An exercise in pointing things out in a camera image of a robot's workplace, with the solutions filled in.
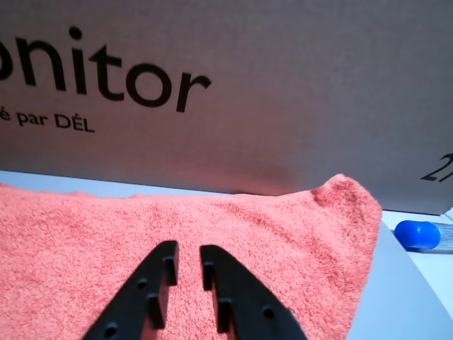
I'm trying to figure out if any brown cardboard monitor box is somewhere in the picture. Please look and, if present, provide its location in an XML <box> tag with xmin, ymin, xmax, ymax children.
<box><xmin>0</xmin><ymin>0</ymin><xmax>453</xmax><ymax>217</ymax></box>

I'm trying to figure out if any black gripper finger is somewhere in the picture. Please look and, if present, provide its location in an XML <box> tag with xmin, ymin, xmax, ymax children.
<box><xmin>81</xmin><ymin>239</ymin><xmax>180</xmax><ymax>340</ymax></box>
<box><xmin>199</xmin><ymin>244</ymin><xmax>309</xmax><ymax>340</ymax></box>

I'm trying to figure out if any orange terry towel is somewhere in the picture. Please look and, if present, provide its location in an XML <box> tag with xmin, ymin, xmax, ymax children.
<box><xmin>0</xmin><ymin>173</ymin><xmax>384</xmax><ymax>340</ymax></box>

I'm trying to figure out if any blue capped tube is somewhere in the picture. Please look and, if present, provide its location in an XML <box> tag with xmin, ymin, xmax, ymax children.
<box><xmin>394</xmin><ymin>219</ymin><xmax>453</xmax><ymax>253</ymax></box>

